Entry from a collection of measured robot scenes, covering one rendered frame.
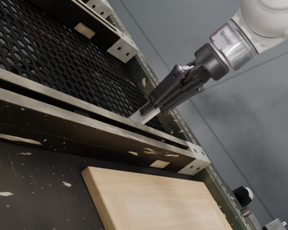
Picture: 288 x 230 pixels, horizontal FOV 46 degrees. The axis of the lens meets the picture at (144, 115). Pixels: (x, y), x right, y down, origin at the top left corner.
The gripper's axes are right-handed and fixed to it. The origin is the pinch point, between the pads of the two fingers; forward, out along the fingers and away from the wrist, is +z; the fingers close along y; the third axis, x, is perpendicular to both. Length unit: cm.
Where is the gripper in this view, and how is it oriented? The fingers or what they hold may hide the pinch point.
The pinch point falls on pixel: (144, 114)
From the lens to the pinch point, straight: 74.3
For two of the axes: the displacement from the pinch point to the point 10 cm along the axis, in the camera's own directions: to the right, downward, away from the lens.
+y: -4.8, -2.1, -8.5
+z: -7.6, 5.9, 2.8
